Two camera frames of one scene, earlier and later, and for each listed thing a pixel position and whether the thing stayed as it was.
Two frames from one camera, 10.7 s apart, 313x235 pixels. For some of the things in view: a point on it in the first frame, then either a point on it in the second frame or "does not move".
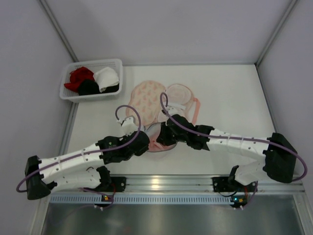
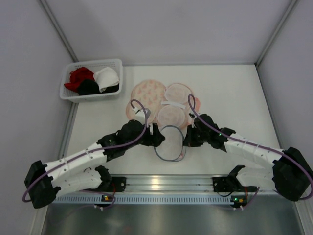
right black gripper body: (162, 136) to (193, 136)
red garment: (77, 76) does not move
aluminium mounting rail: (186, 184) does not move
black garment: (90, 87) does not move
